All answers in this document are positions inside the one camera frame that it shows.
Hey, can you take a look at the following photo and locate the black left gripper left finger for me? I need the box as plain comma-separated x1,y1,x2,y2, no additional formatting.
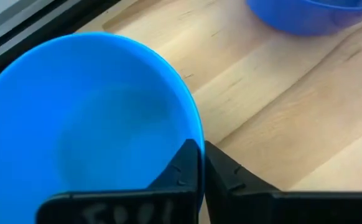
36,138,201,224

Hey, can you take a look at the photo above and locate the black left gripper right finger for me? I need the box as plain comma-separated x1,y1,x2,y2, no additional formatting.
204,140,362,224

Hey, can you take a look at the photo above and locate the blue plastic mini bowl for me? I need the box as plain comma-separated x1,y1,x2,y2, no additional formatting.
246,0,362,37
0,30,206,224

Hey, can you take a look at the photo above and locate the black table edge rail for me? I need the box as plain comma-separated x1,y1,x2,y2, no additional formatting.
0,0,121,94

